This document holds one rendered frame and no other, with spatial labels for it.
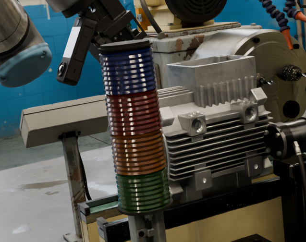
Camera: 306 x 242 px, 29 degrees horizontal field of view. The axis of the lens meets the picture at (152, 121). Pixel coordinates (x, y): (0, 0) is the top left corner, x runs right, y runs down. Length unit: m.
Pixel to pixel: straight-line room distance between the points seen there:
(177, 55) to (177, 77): 0.47
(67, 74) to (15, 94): 5.64
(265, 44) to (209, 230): 0.51
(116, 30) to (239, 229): 0.40
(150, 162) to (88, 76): 6.20
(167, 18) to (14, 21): 0.90
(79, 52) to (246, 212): 0.39
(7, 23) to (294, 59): 0.78
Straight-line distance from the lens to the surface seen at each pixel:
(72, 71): 0.99
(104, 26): 1.02
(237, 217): 1.05
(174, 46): 1.50
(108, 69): 0.64
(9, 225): 1.42
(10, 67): 0.88
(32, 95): 6.67
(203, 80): 1.00
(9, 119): 6.64
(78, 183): 1.22
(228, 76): 1.02
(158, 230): 0.70
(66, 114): 1.17
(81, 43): 0.99
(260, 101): 1.03
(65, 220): 1.38
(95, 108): 1.19
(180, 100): 0.99
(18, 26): 0.86
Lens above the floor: 1.26
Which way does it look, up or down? 11 degrees down
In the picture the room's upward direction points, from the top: 7 degrees counter-clockwise
